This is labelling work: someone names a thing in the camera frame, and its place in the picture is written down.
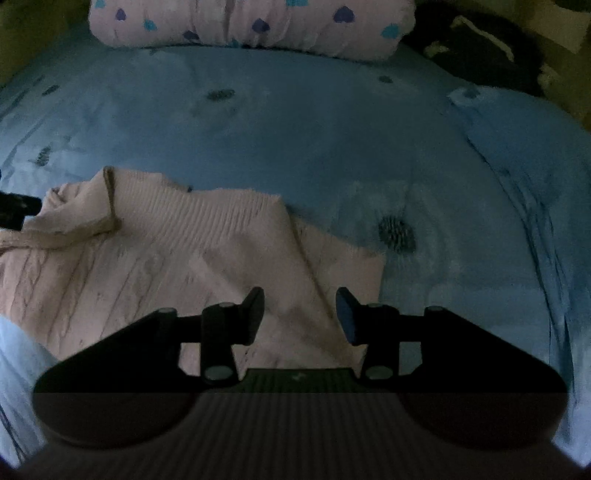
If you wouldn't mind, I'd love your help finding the black bag with white trim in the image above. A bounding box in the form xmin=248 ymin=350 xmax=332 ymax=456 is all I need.
xmin=403 ymin=1 xmax=546 ymax=97

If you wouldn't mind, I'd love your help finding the pink heart-print rolled quilt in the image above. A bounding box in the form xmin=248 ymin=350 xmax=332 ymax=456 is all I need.
xmin=88 ymin=0 xmax=416 ymax=61

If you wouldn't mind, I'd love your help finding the pink knit cardigan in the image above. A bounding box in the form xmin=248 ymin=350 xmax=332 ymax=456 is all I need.
xmin=1 ymin=167 xmax=385 ymax=371

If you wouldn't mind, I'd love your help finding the blue dandelion bed sheet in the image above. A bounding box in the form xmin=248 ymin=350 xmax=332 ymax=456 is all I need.
xmin=0 ymin=27 xmax=591 ymax=467

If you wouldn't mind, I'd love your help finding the blue pillow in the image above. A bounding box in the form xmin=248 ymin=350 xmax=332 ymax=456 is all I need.
xmin=449 ymin=87 xmax=590 ymax=466

